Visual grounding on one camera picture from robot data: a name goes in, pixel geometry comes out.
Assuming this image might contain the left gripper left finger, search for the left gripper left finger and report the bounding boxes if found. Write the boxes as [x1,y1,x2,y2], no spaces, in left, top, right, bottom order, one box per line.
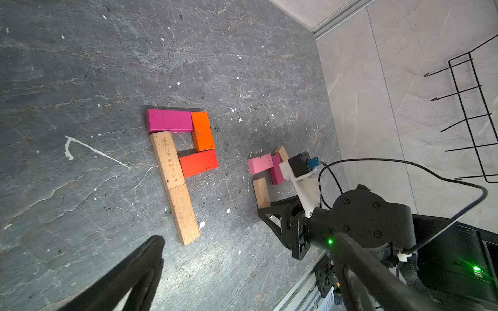
[60,235,165,310]

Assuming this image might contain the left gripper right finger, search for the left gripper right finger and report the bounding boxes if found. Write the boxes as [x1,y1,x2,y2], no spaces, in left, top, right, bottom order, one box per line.
[331,233,438,310]

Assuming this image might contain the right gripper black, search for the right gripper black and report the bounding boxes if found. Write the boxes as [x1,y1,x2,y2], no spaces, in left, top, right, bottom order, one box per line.
[258,196,335,260]

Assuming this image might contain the wooden block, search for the wooden block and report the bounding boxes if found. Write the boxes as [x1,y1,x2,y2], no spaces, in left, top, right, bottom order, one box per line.
[167,184,200,246]
[253,178,271,209]
[274,146,289,163]
[150,132,185,190]

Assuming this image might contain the magenta block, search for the magenta block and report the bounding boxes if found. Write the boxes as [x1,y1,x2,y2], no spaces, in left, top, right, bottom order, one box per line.
[270,154,285,185]
[146,109,193,133]

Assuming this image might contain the light pink block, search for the light pink block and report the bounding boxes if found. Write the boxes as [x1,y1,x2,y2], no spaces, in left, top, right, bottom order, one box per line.
[247,154,274,174]

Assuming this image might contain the red block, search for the red block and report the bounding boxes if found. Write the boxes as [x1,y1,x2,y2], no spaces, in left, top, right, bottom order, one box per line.
[180,149,219,178]

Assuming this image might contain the orange block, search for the orange block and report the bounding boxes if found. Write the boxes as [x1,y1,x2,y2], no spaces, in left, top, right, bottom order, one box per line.
[191,111,215,152]

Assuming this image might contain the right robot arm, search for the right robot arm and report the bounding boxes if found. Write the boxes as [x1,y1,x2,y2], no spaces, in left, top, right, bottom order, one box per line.
[255,185,497,310]

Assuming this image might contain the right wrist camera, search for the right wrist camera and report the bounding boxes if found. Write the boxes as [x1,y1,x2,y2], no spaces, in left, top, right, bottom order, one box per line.
[280,152,320,218]

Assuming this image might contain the black wire hook rack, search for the black wire hook rack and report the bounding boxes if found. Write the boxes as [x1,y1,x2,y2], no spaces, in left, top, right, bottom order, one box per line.
[423,35,497,184]

